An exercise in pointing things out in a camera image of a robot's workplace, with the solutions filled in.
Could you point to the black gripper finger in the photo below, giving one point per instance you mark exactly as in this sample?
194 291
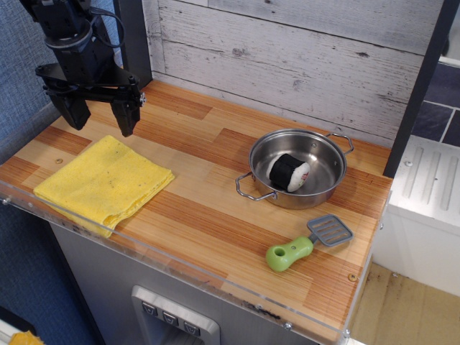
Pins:
72 107
127 114

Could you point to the green handled grey toy spatula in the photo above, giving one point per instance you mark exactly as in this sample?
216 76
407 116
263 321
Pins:
329 230

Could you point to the yellow folded towel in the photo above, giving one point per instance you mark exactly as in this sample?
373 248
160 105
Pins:
104 185

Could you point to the plush sushi roll toy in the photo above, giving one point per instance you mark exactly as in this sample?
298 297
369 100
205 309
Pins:
287 172

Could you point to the dark grey left post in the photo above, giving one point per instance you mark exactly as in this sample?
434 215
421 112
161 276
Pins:
135 52

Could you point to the yellow object at corner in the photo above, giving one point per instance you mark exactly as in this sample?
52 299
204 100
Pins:
25 338

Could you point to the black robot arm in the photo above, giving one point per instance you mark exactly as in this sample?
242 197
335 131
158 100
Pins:
61 18

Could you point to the dark grey post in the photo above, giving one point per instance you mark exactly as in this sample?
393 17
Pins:
435 47
135 52

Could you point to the dark grey right post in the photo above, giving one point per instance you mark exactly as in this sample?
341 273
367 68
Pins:
435 47

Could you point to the grey toy fridge dispenser panel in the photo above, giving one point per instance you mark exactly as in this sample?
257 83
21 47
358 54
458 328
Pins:
163 321

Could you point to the clear acrylic edge guard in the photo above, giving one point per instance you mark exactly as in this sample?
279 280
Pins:
106 270

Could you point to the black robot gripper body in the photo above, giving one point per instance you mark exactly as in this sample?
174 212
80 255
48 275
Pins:
86 70

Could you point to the stainless steel pot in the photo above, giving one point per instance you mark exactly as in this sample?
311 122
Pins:
327 160

